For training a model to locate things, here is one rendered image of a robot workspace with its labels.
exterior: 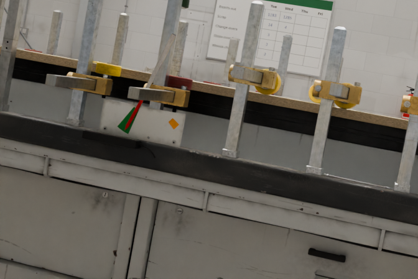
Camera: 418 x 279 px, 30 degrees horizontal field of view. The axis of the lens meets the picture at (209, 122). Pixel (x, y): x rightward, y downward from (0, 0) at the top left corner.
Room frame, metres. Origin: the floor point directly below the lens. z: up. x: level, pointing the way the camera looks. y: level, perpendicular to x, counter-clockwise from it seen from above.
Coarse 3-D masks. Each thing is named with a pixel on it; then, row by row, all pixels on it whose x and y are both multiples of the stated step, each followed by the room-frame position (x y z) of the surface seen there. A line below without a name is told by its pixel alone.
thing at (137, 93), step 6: (132, 90) 2.00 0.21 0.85; (138, 90) 2.00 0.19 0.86; (144, 90) 2.03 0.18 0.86; (150, 90) 2.08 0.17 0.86; (156, 90) 2.14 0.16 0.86; (162, 90) 2.23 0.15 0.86; (132, 96) 2.00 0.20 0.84; (138, 96) 2.00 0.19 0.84; (144, 96) 2.04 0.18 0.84; (150, 96) 2.09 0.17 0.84; (156, 96) 2.15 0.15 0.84; (162, 96) 2.20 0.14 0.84; (168, 96) 2.26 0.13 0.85
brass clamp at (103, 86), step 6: (72, 72) 2.41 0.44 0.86; (90, 78) 2.37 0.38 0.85; (96, 78) 2.37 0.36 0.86; (102, 78) 2.37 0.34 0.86; (96, 84) 2.37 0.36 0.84; (102, 84) 2.37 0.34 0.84; (108, 84) 2.38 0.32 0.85; (84, 90) 2.38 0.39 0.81; (90, 90) 2.37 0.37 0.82; (96, 90) 2.37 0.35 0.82; (102, 90) 2.37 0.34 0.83; (108, 90) 2.39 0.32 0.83
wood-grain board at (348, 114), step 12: (0, 48) 2.63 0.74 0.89; (36, 60) 2.60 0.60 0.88; (48, 60) 2.59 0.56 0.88; (60, 60) 2.58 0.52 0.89; (72, 60) 2.57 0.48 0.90; (132, 72) 2.52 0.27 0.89; (144, 72) 2.62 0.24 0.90; (192, 84) 2.48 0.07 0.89; (204, 84) 2.47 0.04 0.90; (228, 96) 2.45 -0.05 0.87; (252, 96) 2.43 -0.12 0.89; (264, 96) 2.43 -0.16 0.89; (276, 96) 2.42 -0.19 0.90; (300, 108) 2.40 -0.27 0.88; (312, 108) 2.39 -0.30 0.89; (336, 108) 2.38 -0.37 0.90; (360, 120) 2.36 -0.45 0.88; (372, 120) 2.35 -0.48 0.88; (384, 120) 2.34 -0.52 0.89; (396, 120) 2.34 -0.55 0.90; (408, 120) 2.63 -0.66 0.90
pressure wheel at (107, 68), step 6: (96, 66) 2.48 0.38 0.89; (102, 66) 2.46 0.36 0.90; (108, 66) 2.46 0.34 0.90; (114, 66) 2.47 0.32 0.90; (120, 66) 2.49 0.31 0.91; (96, 72) 2.48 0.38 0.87; (102, 72) 2.46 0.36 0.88; (108, 72) 2.46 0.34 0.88; (114, 72) 2.47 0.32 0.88; (120, 72) 2.49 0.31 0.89; (102, 96) 2.49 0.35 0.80
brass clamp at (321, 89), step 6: (318, 84) 2.23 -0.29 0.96; (324, 84) 2.22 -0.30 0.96; (330, 84) 2.22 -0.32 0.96; (342, 84) 2.21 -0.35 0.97; (312, 90) 2.23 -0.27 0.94; (318, 90) 2.22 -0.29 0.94; (324, 90) 2.22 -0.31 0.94; (348, 90) 2.21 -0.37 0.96; (354, 90) 2.20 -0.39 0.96; (360, 90) 2.20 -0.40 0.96; (318, 96) 2.22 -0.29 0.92; (324, 96) 2.22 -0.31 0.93; (330, 96) 2.22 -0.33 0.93; (348, 96) 2.20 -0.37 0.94; (354, 96) 2.20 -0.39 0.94; (360, 96) 2.21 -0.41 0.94; (348, 102) 2.20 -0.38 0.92; (354, 102) 2.20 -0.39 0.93
